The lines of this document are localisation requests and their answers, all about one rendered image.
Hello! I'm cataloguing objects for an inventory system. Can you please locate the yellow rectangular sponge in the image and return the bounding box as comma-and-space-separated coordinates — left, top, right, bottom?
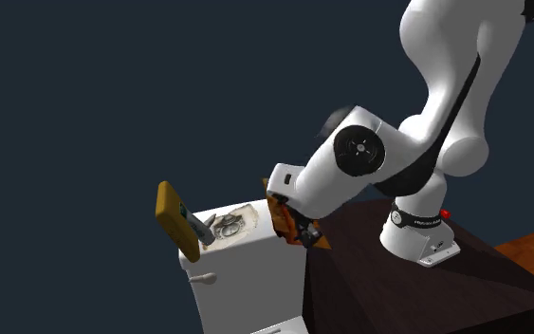
155, 180, 201, 264

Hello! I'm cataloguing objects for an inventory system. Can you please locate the dark brown robot stand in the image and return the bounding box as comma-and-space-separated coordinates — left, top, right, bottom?
301, 198, 534, 334

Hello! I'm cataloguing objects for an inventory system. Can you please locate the orange brown box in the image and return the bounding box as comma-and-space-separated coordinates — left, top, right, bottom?
261, 177, 333, 251

